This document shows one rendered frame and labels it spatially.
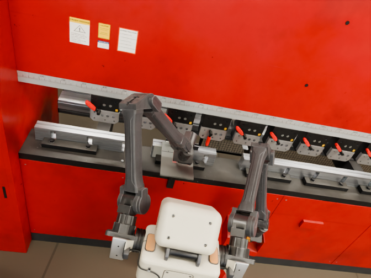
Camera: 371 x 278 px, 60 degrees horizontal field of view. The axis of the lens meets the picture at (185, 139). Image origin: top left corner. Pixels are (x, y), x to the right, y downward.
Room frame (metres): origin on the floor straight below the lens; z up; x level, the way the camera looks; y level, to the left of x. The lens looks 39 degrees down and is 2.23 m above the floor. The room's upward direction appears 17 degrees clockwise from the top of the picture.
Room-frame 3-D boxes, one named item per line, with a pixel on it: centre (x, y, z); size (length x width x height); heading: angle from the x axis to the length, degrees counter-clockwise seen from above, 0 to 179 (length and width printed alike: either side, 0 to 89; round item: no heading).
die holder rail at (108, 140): (1.34, 0.58, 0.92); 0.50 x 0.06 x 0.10; 102
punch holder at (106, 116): (1.36, 0.46, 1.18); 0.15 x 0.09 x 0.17; 102
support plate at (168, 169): (1.30, 0.01, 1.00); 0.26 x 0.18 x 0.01; 12
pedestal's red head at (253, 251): (1.15, -0.46, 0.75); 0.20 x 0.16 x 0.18; 94
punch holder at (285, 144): (1.56, -0.52, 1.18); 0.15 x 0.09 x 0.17; 102
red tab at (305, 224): (1.50, -0.99, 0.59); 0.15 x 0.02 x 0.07; 102
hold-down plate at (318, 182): (1.59, -0.95, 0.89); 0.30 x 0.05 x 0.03; 102
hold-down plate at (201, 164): (1.40, -0.01, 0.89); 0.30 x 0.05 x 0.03; 102
